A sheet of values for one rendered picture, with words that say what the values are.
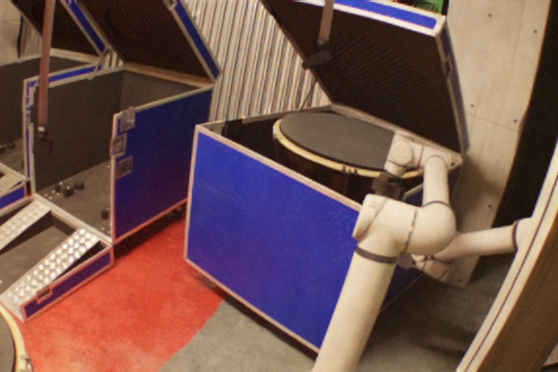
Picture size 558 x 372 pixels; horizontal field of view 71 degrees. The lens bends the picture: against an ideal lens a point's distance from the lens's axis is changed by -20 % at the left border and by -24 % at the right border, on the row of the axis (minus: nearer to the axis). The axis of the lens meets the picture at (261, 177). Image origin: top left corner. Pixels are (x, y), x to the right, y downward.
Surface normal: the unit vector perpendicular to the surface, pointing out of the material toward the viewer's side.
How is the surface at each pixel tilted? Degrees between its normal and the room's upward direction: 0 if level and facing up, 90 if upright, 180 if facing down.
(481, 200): 90
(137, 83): 90
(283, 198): 90
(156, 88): 90
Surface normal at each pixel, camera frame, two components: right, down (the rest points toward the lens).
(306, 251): -0.68, 0.20
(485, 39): -0.36, 0.32
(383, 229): -0.27, 0.07
